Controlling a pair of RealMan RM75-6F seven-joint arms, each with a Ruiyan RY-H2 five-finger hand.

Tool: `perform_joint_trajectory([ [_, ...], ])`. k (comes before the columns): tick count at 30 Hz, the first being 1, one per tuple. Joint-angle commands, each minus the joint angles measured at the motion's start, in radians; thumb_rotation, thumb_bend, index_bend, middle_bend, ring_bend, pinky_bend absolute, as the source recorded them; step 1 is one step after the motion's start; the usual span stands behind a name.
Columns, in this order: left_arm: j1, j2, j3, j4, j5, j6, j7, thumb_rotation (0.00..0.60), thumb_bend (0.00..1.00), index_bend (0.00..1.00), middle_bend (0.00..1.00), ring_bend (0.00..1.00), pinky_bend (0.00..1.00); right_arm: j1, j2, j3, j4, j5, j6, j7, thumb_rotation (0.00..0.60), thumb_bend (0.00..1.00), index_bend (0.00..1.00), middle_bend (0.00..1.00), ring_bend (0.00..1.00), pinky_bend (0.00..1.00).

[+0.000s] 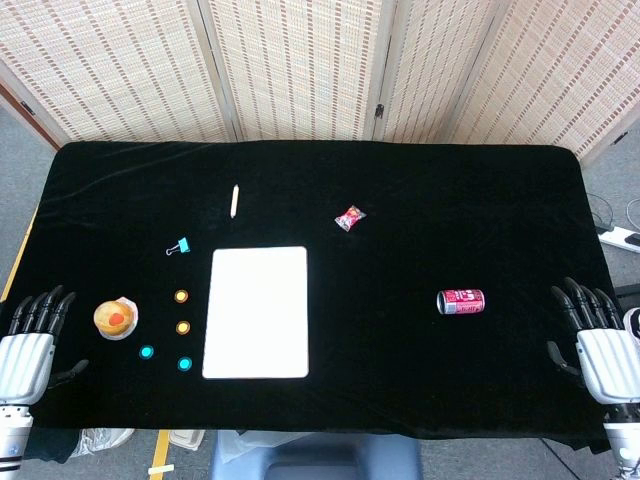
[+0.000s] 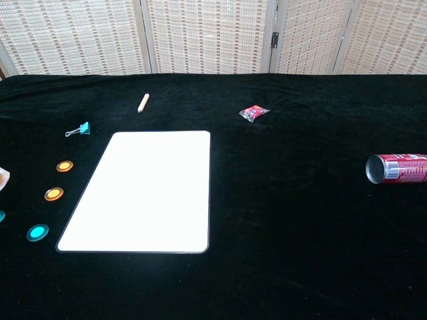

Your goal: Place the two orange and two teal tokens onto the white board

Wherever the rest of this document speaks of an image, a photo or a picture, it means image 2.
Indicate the teal binder clip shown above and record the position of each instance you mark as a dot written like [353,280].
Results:
[85,128]

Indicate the black screen hinge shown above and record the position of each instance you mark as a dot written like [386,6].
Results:
[274,40]

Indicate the black velvet tablecloth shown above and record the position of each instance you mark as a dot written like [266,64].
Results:
[300,233]

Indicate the red candy packet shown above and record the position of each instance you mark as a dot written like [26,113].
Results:
[253,113]

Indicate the orange round magnet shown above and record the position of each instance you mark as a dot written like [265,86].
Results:
[64,166]
[53,194]

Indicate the teal round magnet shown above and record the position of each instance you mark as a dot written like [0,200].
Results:
[37,232]
[1,216]

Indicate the red soda can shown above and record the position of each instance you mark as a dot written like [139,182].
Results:
[400,168]

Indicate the bamboo folding screen panel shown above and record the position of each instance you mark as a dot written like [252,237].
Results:
[73,36]
[310,36]
[390,36]
[207,36]

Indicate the white rectangular board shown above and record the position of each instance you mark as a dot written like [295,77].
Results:
[143,193]

